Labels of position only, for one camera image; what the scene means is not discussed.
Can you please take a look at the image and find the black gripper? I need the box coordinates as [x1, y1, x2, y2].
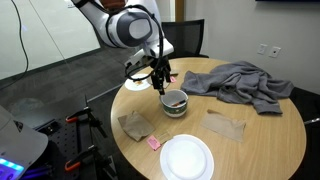
[145, 54, 172, 96]

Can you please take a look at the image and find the black orange marker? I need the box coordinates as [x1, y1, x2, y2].
[171, 98, 186, 108]

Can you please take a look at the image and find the white mug with green band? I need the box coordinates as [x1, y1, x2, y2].
[158, 88, 190, 119]

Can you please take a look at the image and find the small white plate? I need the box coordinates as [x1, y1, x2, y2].
[124, 73, 152, 92]

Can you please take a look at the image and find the crumpled brown paper napkin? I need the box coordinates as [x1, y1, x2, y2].
[117, 110, 156, 143]

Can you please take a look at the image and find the tan sugar packet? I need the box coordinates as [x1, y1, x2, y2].
[155, 130, 174, 145]

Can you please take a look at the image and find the black mesh office chair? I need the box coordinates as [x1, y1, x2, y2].
[161, 18, 210, 62]
[289, 86, 320, 180]

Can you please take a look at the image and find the flat brown paper napkin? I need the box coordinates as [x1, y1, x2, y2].
[200, 108, 247, 143]

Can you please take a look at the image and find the grey hoodie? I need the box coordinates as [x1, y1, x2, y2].
[180, 60, 296, 116]

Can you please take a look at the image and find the large white plate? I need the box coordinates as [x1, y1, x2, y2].
[159, 133, 215, 180]

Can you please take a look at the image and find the orange black bar clamp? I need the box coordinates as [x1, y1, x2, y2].
[64, 143, 116, 180]
[65, 105, 108, 138]

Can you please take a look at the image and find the red seat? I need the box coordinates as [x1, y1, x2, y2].
[100, 0, 126, 10]

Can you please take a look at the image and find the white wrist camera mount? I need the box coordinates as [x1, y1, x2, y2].
[124, 49, 148, 69]

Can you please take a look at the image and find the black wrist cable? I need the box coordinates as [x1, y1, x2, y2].
[124, 3, 166, 82]

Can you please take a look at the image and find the white wall outlet plate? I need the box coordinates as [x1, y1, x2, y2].
[257, 43, 268, 56]
[268, 46, 282, 59]

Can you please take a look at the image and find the black metal bracket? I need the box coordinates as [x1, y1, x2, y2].
[33, 118, 62, 136]

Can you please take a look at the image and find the black hanging cable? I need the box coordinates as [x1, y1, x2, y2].
[0, 0, 30, 91]

